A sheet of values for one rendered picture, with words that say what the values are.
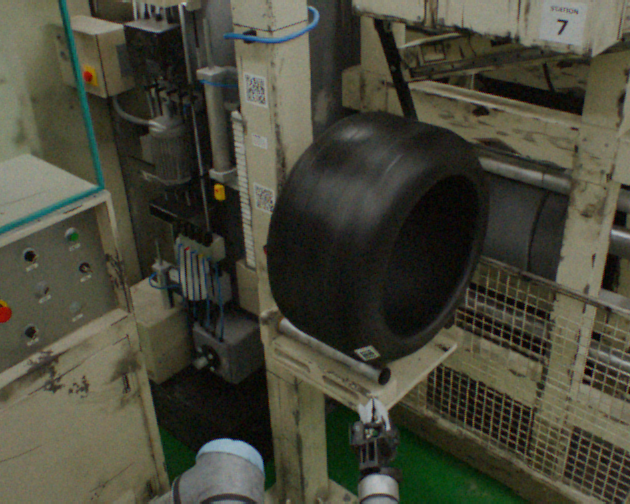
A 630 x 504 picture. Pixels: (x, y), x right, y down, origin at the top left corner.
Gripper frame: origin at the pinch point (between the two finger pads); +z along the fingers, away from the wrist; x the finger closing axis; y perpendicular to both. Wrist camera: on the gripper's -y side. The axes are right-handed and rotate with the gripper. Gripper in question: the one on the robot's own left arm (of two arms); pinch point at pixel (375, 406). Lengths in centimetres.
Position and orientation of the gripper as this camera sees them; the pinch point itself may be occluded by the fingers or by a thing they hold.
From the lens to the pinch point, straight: 161.8
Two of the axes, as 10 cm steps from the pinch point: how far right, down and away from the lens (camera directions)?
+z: 0.0, -6.3, 7.7
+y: -3.8, -7.2, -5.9
